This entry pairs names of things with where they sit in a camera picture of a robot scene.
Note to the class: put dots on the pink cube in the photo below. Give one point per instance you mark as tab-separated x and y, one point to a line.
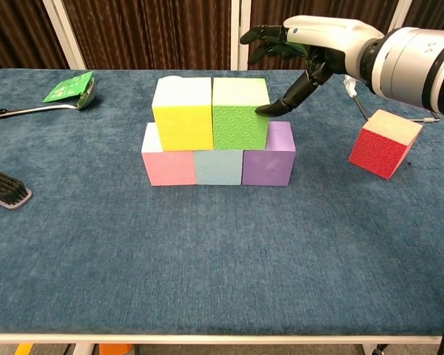
170	168

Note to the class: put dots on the brown curtain partition panel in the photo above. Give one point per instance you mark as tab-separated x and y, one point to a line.
15	29
318	7
151	29
433	15

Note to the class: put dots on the red orange cube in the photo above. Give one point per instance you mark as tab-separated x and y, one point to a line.
381	151

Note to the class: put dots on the yellow cube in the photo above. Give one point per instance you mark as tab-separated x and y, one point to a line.
183	125

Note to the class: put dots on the green packet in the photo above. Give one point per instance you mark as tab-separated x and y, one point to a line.
68	88

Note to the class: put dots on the blue table mat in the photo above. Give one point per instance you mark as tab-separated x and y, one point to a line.
222	259

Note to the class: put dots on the small white jar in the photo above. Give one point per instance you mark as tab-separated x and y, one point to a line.
172	77

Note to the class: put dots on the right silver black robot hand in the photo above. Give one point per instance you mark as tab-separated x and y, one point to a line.
325	37

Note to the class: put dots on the purple cube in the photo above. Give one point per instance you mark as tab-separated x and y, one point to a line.
270	162

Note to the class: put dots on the light blue cube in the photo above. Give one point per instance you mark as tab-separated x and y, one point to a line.
218	166

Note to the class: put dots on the grey brush black bristles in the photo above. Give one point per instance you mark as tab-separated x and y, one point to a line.
7	188

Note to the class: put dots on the green cube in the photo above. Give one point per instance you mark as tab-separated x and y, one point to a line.
240	125

